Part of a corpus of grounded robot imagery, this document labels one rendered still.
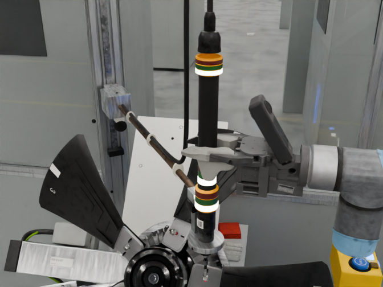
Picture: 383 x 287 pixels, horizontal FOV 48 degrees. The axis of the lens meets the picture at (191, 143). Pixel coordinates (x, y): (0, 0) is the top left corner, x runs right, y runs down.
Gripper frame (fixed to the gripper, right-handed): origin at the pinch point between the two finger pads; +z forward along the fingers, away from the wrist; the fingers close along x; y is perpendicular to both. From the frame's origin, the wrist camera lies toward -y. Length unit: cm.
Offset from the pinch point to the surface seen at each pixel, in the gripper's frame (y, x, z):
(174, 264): 24.4, -3.6, 2.4
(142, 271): 26.2, -4.9, 8.5
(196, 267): 30.2, 2.8, -0.6
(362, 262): 41, 26, -39
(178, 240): 24.0, 3.2, 3.4
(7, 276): 110, 67, 102
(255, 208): 58, 71, -10
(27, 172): 52, 68, 83
